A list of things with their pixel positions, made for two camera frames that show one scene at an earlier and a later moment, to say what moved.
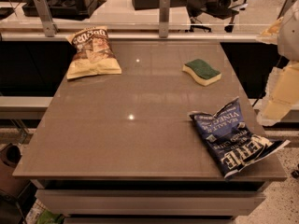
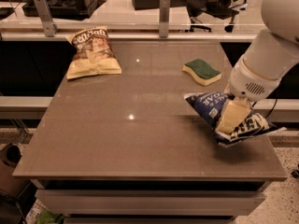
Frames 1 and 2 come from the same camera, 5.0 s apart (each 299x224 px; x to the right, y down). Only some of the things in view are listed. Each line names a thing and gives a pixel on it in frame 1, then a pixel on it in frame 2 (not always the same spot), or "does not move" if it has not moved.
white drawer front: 148,203 does not move
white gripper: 290,36 -> 248,83
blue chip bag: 233,143 -> 208,106
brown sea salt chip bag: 93,55 does not move
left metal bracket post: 50,28 does not move
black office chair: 224,4 does not move
